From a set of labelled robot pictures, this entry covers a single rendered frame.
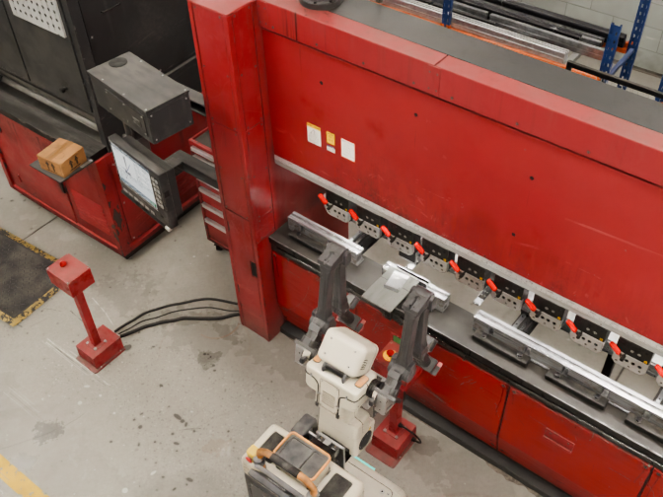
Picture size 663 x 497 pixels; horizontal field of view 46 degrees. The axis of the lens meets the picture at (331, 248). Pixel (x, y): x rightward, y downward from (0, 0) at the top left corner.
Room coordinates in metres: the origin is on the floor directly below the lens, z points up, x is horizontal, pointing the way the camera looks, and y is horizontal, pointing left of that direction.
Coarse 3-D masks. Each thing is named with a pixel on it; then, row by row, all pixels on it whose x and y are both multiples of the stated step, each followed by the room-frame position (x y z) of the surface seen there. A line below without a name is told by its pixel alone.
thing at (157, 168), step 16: (128, 144) 3.16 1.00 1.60; (144, 160) 3.03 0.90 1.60; (160, 160) 3.06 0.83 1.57; (160, 176) 2.91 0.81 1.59; (128, 192) 3.18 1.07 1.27; (160, 192) 2.92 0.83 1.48; (176, 192) 2.99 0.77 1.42; (160, 208) 2.95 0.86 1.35; (176, 208) 2.98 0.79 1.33; (176, 224) 2.93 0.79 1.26
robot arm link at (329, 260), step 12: (324, 252) 2.33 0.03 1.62; (336, 252) 2.32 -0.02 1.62; (324, 264) 2.28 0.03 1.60; (336, 264) 2.29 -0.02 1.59; (324, 276) 2.27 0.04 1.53; (324, 288) 2.26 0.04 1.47; (324, 300) 2.25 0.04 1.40; (312, 312) 2.28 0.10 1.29; (324, 312) 2.24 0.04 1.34; (324, 324) 2.22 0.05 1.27
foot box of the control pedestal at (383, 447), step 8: (384, 424) 2.42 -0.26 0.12; (408, 424) 2.41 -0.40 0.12; (376, 432) 2.37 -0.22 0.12; (384, 432) 2.37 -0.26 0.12; (408, 432) 2.36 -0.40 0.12; (376, 440) 2.34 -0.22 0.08; (384, 440) 2.32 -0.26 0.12; (392, 440) 2.32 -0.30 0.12; (400, 440) 2.32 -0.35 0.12; (408, 440) 2.35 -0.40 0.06; (368, 448) 2.34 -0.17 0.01; (376, 448) 2.34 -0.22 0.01; (384, 448) 2.31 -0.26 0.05; (392, 448) 2.28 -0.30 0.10; (400, 448) 2.28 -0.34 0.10; (408, 448) 2.33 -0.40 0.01; (376, 456) 2.29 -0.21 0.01; (384, 456) 2.28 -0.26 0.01; (392, 456) 2.28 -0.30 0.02; (400, 456) 2.28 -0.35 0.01; (392, 464) 2.23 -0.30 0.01
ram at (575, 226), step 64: (320, 64) 3.07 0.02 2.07; (384, 128) 2.84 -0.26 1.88; (448, 128) 2.63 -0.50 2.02; (512, 128) 2.46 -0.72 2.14; (384, 192) 2.84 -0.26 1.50; (448, 192) 2.61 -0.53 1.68; (512, 192) 2.42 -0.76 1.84; (576, 192) 2.26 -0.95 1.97; (640, 192) 2.11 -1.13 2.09; (512, 256) 2.39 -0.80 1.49; (576, 256) 2.22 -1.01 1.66; (640, 256) 2.06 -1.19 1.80; (640, 320) 2.01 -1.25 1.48
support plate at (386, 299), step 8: (392, 272) 2.78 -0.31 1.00; (400, 272) 2.78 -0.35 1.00; (384, 280) 2.72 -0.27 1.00; (408, 280) 2.72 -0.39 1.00; (416, 280) 2.72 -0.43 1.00; (376, 288) 2.67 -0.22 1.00; (384, 288) 2.67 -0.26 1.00; (408, 288) 2.66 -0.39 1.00; (368, 296) 2.62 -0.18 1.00; (376, 296) 2.62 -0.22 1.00; (384, 296) 2.62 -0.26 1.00; (392, 296) 2.61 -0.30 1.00; (400, 296) 2.61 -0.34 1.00; (376, 304) 2.57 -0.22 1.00; (384, 304) 2.56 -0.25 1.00; (392, 304) 2.56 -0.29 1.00
